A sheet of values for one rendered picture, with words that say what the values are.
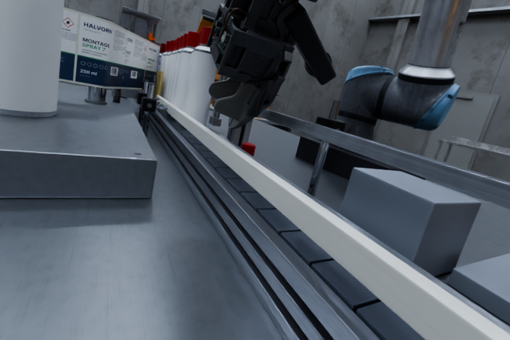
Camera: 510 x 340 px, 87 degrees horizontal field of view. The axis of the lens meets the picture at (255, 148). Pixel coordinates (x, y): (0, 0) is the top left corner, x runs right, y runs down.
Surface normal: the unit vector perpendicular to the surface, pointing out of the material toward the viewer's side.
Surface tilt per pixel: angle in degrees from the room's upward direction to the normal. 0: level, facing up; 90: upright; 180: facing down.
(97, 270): 0
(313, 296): 90
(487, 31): 90
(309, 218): 90
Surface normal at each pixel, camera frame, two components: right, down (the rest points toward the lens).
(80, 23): 0.52, 0.28
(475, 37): -0.77, -0.04
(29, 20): 0.71, 0.29
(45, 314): 0.21, -0.96
